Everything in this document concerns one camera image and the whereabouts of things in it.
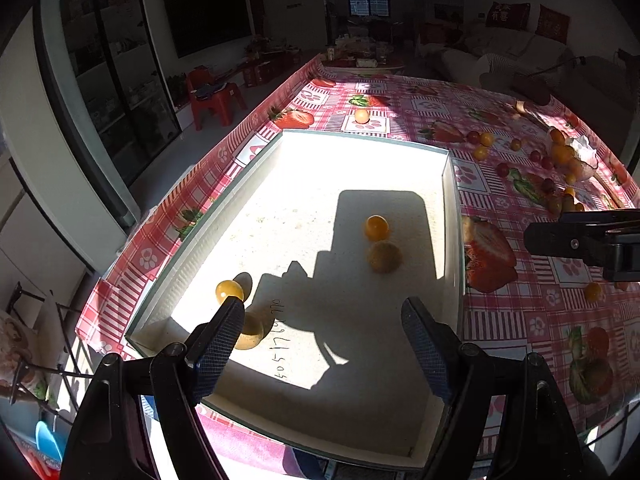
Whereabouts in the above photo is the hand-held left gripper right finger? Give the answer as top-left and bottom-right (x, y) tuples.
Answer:
(401, 296), (586, 480)

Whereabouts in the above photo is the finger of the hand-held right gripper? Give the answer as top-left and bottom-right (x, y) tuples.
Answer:
(557, 208), (640, 232)
(524, 221), (609, 264)

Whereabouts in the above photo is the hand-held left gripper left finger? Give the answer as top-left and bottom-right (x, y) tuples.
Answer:
(59, 296), (246, 480)

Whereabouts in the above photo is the brown longan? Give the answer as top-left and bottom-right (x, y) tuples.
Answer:
(235, 312), (264, 351)
(367, 241), (402, 274)

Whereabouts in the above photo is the white shallow box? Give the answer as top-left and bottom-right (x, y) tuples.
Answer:
(124, 129), (466, 473)

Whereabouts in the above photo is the clear plastic bag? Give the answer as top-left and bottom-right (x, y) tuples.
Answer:
(545, 127), (601, 183)

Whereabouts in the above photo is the scattered cherry tomatoes group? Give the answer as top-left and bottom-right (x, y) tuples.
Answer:
(466, 130), (586, 216)

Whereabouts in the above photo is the person's denim trouser leg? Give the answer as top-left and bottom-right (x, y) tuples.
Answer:
(290, 447), (331, 480)

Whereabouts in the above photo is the black metal rack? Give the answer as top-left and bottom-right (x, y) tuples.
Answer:
(7, 282), (96, 406)

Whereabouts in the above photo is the blue plastic stool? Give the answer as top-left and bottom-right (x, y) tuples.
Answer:
(35, 420), (68, 461)

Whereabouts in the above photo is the white sofa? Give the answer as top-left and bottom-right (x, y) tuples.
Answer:
(417, 22), (626, 96)

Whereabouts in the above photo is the red printed cushion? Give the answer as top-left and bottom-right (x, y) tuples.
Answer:
(535, 4), (571, 45)
(485, 1), (532, 32)

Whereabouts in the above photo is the floral printed cloth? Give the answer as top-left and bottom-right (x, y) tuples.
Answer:
(0, 310), (36, 391)

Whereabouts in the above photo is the red plastic bin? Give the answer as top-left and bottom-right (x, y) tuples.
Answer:
(10, 435), (66, 480)

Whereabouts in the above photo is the red plastic chair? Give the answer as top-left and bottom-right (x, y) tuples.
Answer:
(186, 67), (248, 132)

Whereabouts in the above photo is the cluttered coffee table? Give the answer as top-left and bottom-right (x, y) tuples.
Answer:
(320, 45), (406, 72)

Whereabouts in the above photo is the red cardboard box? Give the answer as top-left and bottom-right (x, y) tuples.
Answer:
(243, 57), (301, 88)

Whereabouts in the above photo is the glass door cabinet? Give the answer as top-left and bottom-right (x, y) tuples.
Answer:
(37, 0), (183, 186)

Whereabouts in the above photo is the window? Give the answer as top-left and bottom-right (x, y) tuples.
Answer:
(347, 0), (391, 17)

